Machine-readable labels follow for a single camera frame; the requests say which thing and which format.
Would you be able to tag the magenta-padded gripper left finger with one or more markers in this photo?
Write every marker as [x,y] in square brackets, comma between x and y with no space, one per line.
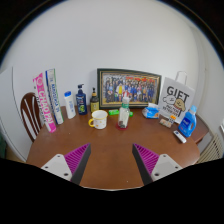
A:
[76,160]

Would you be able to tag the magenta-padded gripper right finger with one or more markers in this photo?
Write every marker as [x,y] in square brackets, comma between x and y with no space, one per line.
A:
[147,160]

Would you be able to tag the clear plastic drink bottle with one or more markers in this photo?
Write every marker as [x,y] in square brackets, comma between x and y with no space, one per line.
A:
[123,115]

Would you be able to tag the white remote control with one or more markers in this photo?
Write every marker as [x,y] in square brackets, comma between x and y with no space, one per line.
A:
[179,136]

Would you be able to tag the small clear snack pack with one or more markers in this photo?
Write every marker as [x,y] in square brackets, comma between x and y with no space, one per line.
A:
[165,123]

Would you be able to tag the white mug yellow rim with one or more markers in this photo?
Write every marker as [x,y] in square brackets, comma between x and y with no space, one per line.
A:
[100,120]

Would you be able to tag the blue tissue pack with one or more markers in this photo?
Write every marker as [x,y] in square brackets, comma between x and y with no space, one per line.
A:
[151,112]

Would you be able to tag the small orange blue box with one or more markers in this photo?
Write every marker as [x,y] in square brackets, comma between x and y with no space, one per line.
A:
[173,118]

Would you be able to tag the white bottle blue cap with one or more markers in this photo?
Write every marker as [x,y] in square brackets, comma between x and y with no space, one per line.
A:
[70,106]

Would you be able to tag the blue detergent bottle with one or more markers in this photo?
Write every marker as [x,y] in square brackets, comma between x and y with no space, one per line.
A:
[187,124]

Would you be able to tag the dark blue pump bottle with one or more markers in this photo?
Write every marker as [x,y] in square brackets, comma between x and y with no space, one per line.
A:
[81,104]

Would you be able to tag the brown pump bottle yellow label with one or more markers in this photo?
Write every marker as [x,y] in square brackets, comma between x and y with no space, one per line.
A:
[94,104]

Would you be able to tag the dark wooden side table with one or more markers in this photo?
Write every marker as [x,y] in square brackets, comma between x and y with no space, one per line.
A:
[201,128]

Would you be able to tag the pink shuttlecock tube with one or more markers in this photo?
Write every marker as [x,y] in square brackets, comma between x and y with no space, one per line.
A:
[44,103]

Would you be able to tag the white radiator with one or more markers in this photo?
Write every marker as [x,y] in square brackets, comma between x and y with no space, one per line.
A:
[213,151]

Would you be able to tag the white paper gift bag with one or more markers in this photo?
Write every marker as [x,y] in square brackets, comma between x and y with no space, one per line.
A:
[176,100]

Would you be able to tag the framed group picture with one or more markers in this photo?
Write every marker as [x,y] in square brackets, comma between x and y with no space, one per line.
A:
[140,88]

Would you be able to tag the dark wooden chair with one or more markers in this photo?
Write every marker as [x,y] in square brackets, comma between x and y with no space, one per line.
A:
[26,106]

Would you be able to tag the green cabinet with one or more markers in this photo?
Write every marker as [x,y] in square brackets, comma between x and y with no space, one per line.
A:
[2,145]

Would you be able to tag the white refrigerator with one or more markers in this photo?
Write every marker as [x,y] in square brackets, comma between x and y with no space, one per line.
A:
[10,110]

